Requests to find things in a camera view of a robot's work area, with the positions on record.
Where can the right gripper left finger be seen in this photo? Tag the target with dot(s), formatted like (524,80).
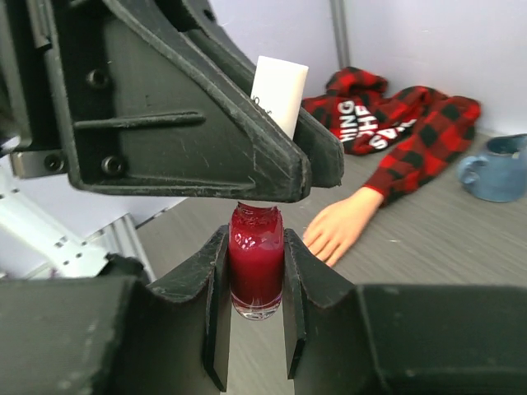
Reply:
(115,334)

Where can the white nail polish cap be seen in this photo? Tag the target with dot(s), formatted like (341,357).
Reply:
(278,88)

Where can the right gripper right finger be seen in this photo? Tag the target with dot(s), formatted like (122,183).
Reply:
(342,338)

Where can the red nail polish bottle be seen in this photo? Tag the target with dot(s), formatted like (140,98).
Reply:
(256,259)

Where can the mannequin hand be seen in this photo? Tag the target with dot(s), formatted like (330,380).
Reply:
(338,227)

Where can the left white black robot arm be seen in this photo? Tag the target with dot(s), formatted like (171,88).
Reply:
(68,255)

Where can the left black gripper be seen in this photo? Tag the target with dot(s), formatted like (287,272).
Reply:
(29,130)

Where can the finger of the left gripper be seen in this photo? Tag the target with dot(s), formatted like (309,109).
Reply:
(197,22)
(151,101)

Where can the red black plaid shirt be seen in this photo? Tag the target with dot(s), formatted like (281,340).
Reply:
(422,129)

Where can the blue ceramic jug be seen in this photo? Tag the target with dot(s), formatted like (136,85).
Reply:
(498,172)

